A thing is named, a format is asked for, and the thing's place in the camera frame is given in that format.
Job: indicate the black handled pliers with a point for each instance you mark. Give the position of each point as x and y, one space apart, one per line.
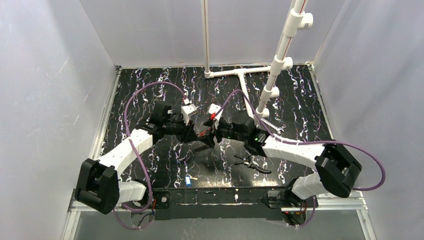
252 164

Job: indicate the aluminium rail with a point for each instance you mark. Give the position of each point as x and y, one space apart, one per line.
100 97
334 219

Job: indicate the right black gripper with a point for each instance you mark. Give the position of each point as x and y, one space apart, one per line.
214 134

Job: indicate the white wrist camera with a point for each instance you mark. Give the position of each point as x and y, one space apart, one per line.
215 113
187 111

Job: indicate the silver wrench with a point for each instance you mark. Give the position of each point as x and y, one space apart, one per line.
279 130

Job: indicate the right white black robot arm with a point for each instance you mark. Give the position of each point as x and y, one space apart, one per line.
335 168

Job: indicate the blue key tag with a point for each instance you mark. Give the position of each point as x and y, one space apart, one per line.
188 181

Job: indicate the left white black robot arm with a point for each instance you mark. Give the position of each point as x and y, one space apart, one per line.
99 186

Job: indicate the aluminium front rail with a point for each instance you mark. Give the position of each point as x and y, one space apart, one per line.
334 219

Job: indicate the aluminium left rail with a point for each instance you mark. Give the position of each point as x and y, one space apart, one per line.
100 97

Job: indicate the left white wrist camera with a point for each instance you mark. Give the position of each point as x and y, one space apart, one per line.
187 111

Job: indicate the white PVC pipe frame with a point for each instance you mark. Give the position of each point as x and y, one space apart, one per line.
297 19

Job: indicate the metal plate with red handle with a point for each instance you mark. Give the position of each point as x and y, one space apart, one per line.
203 133

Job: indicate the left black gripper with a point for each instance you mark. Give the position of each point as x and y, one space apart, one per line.
190 131

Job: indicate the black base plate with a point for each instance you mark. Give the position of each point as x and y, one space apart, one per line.
268 203

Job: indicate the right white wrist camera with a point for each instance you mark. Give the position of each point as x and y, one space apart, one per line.
215 113

